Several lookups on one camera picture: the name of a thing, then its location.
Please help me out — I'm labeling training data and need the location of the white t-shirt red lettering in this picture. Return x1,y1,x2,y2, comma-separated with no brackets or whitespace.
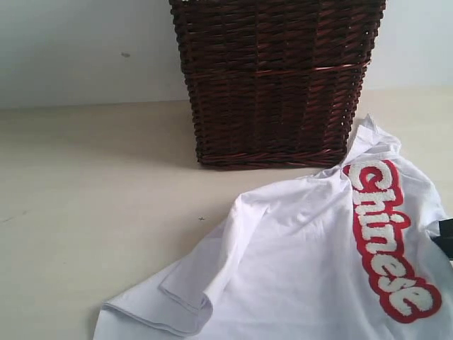
93,117,452,339

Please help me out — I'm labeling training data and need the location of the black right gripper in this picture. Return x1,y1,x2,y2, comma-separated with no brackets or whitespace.
436,219,453,260

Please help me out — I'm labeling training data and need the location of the dark brown wicker basket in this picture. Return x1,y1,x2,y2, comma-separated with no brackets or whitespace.
170,0,386,169

